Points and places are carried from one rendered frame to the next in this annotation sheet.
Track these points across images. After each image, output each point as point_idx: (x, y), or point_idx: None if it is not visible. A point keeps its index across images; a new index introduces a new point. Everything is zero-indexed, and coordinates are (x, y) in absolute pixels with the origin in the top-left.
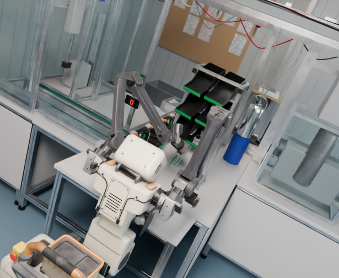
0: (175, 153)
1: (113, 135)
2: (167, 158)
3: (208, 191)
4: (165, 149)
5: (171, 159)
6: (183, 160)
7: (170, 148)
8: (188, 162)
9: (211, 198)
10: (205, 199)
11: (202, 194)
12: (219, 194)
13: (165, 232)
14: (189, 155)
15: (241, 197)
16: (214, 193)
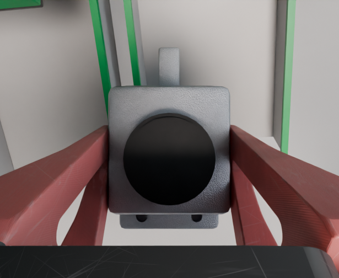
0: (77, 67)
1: None
2: (66, 132)
3: (303, 37)
4: (6, 92)
5: (94, 119)
6: (156, 65)
7: (17, 62)
8: (199, 59)
9: None
10: None
11: (308, 86)
12: None
13: None
14: (166, 7)
15: None
16: (326, 26)
